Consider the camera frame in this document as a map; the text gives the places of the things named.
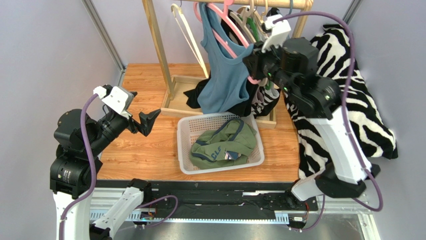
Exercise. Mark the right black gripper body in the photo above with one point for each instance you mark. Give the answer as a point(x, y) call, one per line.
point(258, 63)

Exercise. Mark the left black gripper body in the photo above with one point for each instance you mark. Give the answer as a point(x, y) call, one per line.
point(133, 124)

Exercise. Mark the blue tank top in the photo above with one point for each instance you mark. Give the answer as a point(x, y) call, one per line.
point(228, 89)

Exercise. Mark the pink hanger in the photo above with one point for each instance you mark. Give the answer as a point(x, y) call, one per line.
point(234, 35)

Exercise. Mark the green tank top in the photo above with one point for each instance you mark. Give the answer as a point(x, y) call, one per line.
point(228, 146)

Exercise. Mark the cream hanger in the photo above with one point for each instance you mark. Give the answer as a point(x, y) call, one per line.
point(186, 31)

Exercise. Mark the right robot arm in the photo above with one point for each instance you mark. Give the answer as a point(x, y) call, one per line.
point(292, 66)

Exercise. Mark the striped tank top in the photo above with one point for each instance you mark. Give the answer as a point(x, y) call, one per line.
point(264, 101)

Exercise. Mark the green hanger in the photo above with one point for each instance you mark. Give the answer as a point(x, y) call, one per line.
point(253, 29)

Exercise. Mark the black tank top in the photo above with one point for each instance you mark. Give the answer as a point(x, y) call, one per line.
point(227, 88)

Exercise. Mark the beige wooden hanger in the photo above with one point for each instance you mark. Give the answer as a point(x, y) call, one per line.
point(240, 16)

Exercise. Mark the grey blue hanger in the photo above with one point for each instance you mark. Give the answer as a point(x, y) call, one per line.
point(291, 7)

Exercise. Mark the wooden clothes rack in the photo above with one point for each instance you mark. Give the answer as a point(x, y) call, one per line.
point(173, 103)

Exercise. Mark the white plastic basket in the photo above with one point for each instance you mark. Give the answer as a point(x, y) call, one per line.
point(190, 128)

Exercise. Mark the zebra print blanket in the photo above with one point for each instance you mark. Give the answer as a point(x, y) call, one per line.
point(374, 137)

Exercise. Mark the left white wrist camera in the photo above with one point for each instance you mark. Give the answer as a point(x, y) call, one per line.
point(117, 98)

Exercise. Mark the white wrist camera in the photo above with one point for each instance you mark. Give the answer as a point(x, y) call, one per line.
point(117, 98)
point(279, 31)

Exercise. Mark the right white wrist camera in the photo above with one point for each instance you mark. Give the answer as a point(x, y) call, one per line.
point(279, 31)

